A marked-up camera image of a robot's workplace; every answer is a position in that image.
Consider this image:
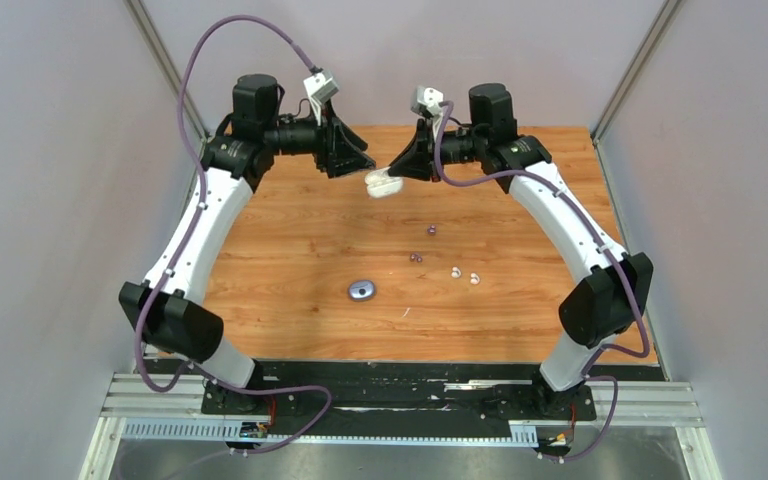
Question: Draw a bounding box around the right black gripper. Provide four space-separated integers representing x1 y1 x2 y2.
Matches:
388 119 486 184

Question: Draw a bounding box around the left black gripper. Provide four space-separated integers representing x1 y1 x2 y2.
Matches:
262 99 375 178

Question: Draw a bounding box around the white earbud charging case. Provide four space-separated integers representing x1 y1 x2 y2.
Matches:
364 168 404 199

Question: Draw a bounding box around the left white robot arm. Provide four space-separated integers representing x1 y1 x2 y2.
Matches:
119 70 375 413

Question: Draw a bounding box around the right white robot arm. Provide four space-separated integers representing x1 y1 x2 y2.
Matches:
365 83 654 418

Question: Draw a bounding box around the purple earbud charging case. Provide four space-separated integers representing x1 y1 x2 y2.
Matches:
347 280 377 302

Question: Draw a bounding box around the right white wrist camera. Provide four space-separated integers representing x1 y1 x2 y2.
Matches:
410 85 445 119

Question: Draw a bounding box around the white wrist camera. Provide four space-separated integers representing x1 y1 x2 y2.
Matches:
303 70 339 126
410 85 445 119

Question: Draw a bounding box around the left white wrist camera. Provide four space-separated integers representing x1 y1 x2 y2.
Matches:
303 70 339 126

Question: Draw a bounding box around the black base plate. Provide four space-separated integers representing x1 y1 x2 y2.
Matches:
201 360 596 438

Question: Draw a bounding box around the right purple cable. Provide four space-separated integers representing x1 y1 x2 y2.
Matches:
431 100 653 462

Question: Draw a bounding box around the aluminium frame rail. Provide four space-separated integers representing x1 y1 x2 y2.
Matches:
80 374 720 479

